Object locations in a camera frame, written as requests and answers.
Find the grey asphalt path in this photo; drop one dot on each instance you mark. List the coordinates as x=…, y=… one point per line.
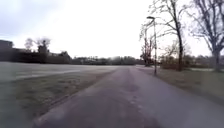
x=126, y=100

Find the street lamp post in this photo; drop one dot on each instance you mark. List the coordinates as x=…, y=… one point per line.
x=155, y=50

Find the bushes with thin trees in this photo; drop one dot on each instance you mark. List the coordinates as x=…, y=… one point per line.
x=170, y=61

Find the group of bare trees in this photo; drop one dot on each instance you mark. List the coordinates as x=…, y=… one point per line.
x=43, y=45

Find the frosty grass field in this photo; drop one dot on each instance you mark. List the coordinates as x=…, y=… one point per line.
x=40, y=86

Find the dark building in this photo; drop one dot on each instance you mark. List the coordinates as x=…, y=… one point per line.
x=5, y=48

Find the small bare tree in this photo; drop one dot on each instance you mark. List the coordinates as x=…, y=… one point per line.
x=146, y=53

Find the large bare tree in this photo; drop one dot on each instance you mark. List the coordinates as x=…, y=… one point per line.
x=180, y=50
x=216, y=56

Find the distant line of trees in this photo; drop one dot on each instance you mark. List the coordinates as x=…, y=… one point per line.
x=100, y=60

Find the grass verge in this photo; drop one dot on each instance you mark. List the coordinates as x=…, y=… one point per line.
x=186, y=80

